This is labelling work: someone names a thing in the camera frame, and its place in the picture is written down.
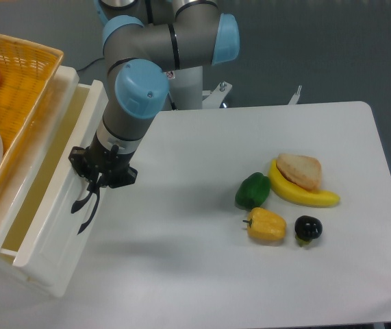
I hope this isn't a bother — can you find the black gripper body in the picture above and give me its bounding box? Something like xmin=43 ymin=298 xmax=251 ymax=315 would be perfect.
xmin=69 ymin=136 xmax=138 ymax=188

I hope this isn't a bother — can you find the black top drawer handle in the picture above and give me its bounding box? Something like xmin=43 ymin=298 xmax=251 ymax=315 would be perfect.
xmin=71 ymin=186 xmax=96 ymax=214

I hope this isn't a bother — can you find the black drawer handle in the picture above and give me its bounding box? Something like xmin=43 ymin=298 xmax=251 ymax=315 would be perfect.
xmin=77 ymin=188 xmax=101 ymax=235
xmin=71 ymin=186 xmax=96 ymax=214

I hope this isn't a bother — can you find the white drawer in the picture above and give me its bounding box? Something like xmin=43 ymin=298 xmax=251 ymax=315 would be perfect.
xmin=13 ymin=180 xmax=90 ymax=297
xmin=0 ymin=80 xmax=108 ymax=266

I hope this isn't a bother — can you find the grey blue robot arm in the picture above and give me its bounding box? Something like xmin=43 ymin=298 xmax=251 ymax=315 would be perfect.
xmin=69 ymin=1 xmax=240 ymax=192

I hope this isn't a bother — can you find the white drawer cabinet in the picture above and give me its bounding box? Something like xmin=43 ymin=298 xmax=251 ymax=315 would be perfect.
xmin=0 ymin=66 xmax=108 ymax=297

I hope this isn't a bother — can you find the orange wicker basket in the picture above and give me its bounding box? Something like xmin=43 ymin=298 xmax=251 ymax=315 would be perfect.
xmin=0 ymin=34 xmax=64 ymax=186

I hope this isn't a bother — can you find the green bell pepper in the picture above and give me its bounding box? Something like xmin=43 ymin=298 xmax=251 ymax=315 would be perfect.
xmin=235 ymin=172 xmax=271 ymax=210

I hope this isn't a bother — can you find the yellow bell pepper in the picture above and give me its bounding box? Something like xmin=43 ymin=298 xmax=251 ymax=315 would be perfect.
xmin=242 ymin=207 xmax=287 ymax=245

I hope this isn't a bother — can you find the yellow banana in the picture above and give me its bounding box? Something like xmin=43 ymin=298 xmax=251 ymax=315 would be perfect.
xmin=268 ymin=160 xmax=340 ymax=208

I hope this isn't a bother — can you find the toast bread slice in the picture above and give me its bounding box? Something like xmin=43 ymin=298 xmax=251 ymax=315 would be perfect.
xmin=276 ymin=154 xmax=323 ymax=191

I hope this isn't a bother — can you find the dark purple eggplant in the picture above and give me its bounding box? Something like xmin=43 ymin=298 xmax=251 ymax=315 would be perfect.
xmin=294 ymin=215 xmax=323 ymax=247

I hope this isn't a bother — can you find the black bottom drawer handle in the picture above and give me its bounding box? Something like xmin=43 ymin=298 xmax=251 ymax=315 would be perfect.
xmin=77 ymin=188 xmax=101 ymax=235

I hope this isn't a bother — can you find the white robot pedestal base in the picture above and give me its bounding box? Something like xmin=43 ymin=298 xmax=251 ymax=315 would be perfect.
xmin=160 ymin=64 xmax=303 ymax=112

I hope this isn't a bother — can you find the black cable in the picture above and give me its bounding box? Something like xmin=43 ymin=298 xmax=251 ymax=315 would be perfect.
xmin=77 ymin=56 xmax=107 ymax=73

